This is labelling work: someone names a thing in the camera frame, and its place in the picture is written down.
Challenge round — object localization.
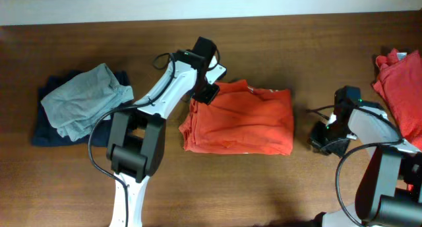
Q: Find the orange printed t-shirt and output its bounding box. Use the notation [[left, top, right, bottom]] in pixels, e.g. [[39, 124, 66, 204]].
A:
[[179, 80, 294, 156]]

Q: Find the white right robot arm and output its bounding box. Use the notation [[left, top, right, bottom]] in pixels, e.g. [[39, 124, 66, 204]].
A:
[[310, 98, 421, 226]]

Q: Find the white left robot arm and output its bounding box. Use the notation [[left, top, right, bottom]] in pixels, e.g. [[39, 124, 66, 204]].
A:
[[106, 48, 227, 226]]

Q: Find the red crumpled shirt pile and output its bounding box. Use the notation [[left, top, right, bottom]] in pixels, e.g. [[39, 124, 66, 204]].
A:
[[373, 49, 421, 148]]

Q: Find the grey folded shirt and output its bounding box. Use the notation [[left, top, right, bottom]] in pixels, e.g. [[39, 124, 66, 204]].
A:
[[41, 63, 134, 141]]

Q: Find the dark navy folded garment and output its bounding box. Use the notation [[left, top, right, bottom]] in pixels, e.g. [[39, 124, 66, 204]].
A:
[[31, 71, 112, 147]]

